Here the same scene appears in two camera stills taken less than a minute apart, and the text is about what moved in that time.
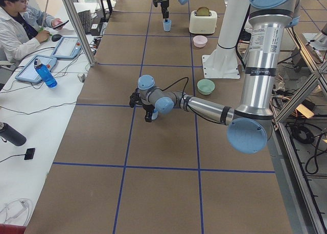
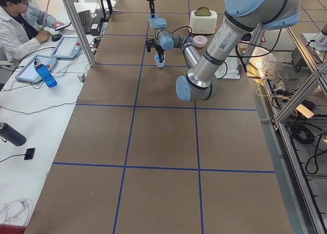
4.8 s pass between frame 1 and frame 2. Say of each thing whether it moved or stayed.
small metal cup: stayed
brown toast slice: stayed
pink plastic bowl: stayed
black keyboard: stayed
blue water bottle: stayed
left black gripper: moved
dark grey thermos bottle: stayed
